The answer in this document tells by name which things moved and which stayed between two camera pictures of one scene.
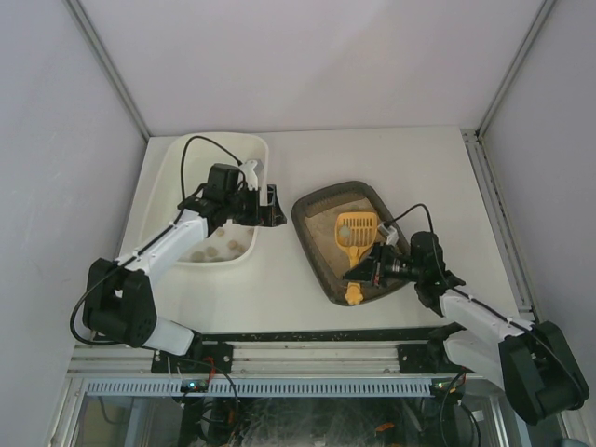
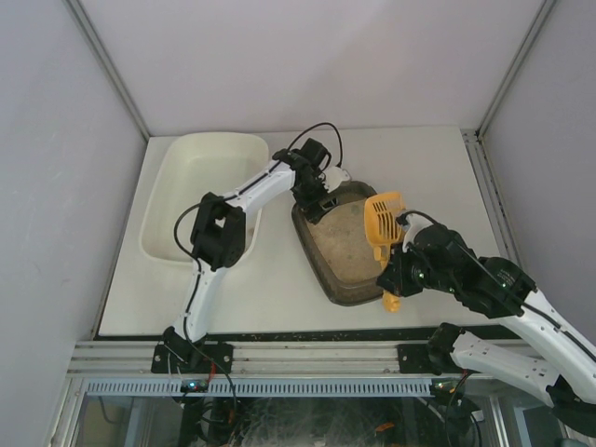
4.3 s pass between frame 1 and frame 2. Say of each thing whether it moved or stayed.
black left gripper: moved
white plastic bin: stayed
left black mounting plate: stayed
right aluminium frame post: stayed
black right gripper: moved
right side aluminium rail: stayed
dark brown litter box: stayed
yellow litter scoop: moved
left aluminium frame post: stayed
